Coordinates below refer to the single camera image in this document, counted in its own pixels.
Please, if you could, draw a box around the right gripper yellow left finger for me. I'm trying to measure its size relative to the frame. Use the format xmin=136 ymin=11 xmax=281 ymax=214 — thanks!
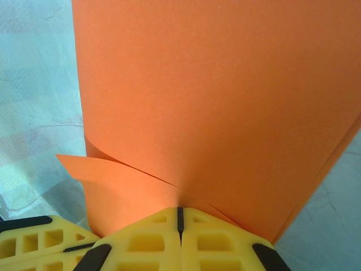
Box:
xmin=74 ymin=207 xmax=182 ymax=271

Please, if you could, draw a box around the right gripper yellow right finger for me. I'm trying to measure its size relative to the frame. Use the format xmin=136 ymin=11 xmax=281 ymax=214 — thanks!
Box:
xmin=182 ymin=207 xmax=292 ymax=271

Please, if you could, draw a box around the orange paper sheet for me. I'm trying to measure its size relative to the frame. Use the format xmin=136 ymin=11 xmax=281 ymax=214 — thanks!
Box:
xmin=55 ymin=0 xmax=361 ymax=246

